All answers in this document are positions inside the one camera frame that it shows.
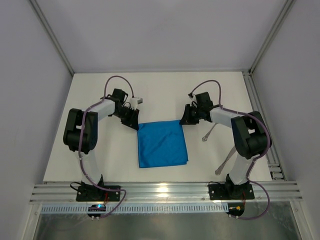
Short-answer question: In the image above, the blue satin napkin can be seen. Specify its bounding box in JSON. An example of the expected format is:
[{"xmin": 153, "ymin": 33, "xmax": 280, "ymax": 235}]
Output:
[{"xmin": 137, "ymin": 120, "xmax": 188, "ymax": 169}]

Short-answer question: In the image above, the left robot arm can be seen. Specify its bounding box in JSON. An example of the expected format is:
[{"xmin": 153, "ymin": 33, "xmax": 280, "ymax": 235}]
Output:
[{"xmin": 63, "ymin": 88, "xmax": 143, "ymax": 191}]

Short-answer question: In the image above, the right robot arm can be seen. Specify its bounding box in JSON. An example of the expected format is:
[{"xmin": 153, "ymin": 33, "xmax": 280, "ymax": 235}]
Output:
[{"xmin": 179, "ymin": 92, "xmax": 272, "ymax": 200}]

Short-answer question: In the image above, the silver fork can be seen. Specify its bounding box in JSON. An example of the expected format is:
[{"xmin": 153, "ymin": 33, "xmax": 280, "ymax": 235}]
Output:
[{"xmin": 202, "ymin": 123, "xmax": 217, "ymax": 142}]

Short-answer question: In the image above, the silver table knife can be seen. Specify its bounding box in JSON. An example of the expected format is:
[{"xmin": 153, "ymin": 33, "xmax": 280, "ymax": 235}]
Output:
[{"xmin": 214, "ymin": 146, "xmax": 237, "ymax": 176}]

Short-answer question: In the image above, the left controller board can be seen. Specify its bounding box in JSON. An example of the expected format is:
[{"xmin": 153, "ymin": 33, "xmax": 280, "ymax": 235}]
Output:
[{"xmin": 87, "ymin": 203, "xmax": 107, "ymax": 220}]

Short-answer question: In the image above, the controller board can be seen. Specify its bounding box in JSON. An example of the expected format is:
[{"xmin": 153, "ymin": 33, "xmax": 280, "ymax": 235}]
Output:
[
  {"xmin": 226, "ymin": 203, "xmax": 245, "ymax": 218},
  {"xmin": 87, "ymin": 203, "xmax": 107, "ymax": 220}
]

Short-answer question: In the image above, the right controller board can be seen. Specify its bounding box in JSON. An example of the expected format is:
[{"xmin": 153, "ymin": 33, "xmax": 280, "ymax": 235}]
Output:
[{"xmin": 226, "ymin": 203, "xmax": 245, "ymax": 218}]

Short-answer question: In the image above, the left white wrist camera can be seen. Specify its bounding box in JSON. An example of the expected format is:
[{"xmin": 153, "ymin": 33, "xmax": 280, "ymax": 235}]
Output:
[{"xmin": 129, "ymin": 97, "xmax": 143, "ymax": 110}]

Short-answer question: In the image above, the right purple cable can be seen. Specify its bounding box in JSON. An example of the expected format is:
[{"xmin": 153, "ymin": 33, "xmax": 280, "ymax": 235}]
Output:
[{"xmin": 187, "ymin": 79, "xmax": 273, "ymax": 221}]

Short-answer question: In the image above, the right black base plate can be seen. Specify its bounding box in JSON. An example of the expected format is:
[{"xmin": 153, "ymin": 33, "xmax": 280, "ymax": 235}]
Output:
[{"xmin": 208, "ymin": 182, "xmax": 255, "ymax": 200}]

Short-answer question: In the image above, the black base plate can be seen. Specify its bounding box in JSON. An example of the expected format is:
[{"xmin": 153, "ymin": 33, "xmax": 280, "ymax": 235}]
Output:
[
  {"xmin": 208, "ymin": 182, "xmax": 255, "ymax": 200},
  {"xmin": 76, "ymin": 182, "xmax": 121, "ymax": 202}
]

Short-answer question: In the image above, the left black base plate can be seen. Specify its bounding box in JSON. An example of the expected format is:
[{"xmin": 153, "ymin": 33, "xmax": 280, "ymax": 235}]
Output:
[{"xmin": 76, "ymin": 182, "xmax": 121, "ymax": 202}]

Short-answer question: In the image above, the slotted grey cable duct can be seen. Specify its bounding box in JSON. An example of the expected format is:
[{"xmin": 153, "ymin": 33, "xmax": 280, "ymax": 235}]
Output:
[{"xmin": 40, "ymin": 202, "xmax": 228, "ymax": 214}]

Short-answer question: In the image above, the right aluminium side rail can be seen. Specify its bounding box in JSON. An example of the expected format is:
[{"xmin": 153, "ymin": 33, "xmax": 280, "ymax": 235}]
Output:
[{"xmin": 241, "ymin": 69, "xmax": 287, "ymax": 181}]

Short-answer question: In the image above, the aluminium front rail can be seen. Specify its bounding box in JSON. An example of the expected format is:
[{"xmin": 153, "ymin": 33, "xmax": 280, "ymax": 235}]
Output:
[{"xmin": 29, "ymin": 181, "xmax": 303, "ymax": 204}]

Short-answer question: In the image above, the left aluminium frame post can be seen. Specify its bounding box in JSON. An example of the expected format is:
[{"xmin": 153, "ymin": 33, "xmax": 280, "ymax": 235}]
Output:
[{"xmin": 27, "ymin": 0, "xmax": 75, "ymax": 77}]

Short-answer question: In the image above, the aluminium frame post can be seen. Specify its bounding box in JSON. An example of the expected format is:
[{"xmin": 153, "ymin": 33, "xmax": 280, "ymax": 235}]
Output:
[
  {"xmin": 27, "ymin": 0, "xmax": 75, "ymax": 77},
  {"xmin": 248, "ymin": 0, "xmax": 296, "ymax": 75}
]

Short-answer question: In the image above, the right aluminium frame post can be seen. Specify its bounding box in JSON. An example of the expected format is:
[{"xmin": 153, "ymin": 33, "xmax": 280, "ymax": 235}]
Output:
[{"xmin": 248, "ymin": 0, "xmax": 296, "ymax": 75}]

